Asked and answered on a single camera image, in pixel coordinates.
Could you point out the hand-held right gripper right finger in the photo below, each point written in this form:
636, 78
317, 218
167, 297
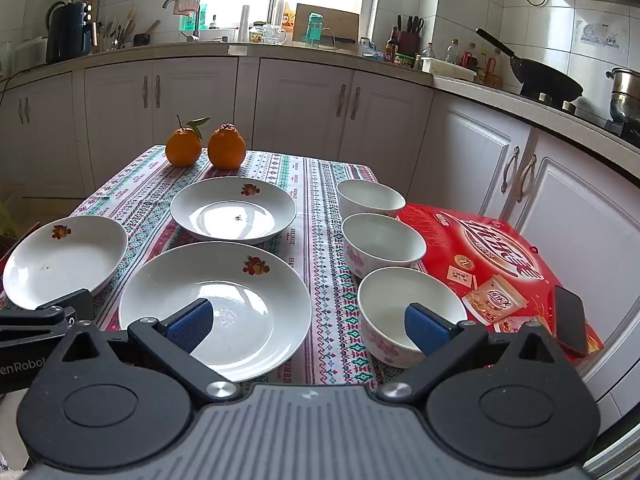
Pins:
425, 327

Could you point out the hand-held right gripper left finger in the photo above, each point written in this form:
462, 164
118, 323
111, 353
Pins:
190, 325

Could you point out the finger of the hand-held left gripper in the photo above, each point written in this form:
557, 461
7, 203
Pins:
70, 305

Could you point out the white bowl with pink flowers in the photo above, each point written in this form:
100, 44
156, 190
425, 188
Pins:
382, 242
370, 197
390, 305

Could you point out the white plate with fruit print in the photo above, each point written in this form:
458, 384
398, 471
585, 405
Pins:
232, 210
65, 260
250, 305

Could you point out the flat red gift box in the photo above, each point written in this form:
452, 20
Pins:
480, 255

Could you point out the patterned red green tablecloth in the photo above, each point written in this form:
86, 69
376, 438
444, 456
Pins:
320, 270

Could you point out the black smartphone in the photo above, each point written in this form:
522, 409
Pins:
570, 320

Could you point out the orange with stem and leaf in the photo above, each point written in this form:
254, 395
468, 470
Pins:
182, 147

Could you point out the orange without leaf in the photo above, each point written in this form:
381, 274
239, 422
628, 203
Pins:
226, 147

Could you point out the white plastic tray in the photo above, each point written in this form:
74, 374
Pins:
447, 67

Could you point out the dark blue air fryer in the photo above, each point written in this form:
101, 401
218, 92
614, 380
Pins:
67, 35

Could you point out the gas stove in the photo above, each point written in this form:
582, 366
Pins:
595, 112

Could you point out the utensil holder with utensils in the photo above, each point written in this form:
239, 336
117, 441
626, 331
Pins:
117, 35

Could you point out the black wok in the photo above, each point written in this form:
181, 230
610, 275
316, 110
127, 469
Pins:
547, 80

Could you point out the clear plastic bottle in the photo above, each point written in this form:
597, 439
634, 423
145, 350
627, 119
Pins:
452, 52

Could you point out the dark sauce bottle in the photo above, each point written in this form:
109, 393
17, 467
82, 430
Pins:
391, 47

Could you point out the black knife block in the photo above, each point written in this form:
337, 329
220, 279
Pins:
409, 40

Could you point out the beige kitchen countertop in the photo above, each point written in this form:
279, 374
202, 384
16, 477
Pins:
310, 52

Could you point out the glass measuring cup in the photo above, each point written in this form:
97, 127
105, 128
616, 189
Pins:
272, 35

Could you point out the green dish soap bottle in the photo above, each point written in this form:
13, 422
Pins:
189, 20

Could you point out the chrome kitchen faucet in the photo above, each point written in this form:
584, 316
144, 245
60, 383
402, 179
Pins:
195, 20

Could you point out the steel pot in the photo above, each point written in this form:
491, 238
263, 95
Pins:
625, 95

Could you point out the wooden cutting board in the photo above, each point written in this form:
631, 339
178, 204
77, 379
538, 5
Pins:
340, 22

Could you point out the teal drinking bottle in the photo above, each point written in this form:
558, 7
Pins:
314, 27

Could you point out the grey wall decal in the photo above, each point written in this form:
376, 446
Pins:
600, 37

